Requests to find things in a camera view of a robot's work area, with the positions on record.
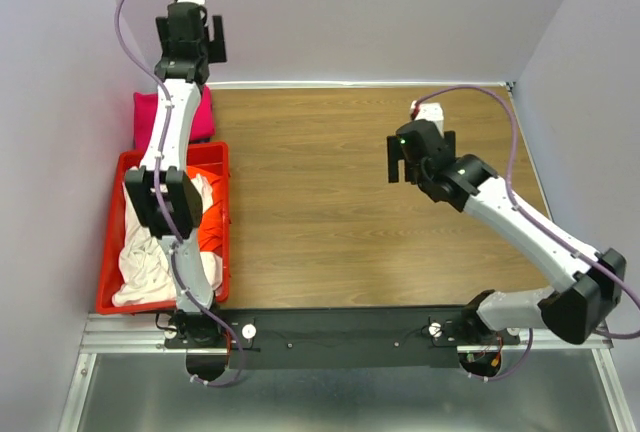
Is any folded blue t shirt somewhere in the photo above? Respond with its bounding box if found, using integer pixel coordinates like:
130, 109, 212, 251
135, 138, 211, 150

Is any pale pink t shirt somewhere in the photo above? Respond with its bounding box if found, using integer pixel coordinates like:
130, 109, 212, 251
112, 195, 222, 307

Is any purple cable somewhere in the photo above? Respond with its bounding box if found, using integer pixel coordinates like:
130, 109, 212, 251
114, 0, 246, 386
412, 84, 640, 341

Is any aluminium frame rail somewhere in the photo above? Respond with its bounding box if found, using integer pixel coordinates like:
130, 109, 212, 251
57, 306, 640, 432

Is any red plastic bin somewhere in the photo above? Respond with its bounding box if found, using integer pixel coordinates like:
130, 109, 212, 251
95, 141, 231, 315

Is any orange t shirt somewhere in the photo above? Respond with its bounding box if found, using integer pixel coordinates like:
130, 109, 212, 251
187, 166, 230, 258

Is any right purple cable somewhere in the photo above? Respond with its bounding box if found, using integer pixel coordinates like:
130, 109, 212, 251
412, 84, 640, 341

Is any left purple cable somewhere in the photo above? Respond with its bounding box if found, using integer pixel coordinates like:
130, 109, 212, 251
114, 0, 246, 386

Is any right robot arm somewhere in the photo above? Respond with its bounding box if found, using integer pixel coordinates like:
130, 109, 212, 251
386, 119, 626, 345

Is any magenta t shirt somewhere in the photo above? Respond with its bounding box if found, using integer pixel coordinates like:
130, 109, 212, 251
133, 86, 216, 148

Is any black mounting base plate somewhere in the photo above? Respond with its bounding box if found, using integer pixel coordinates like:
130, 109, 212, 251
160, 305, 520, 380

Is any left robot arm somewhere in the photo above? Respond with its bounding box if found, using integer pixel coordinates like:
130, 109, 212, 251
125, 0, 230, 347

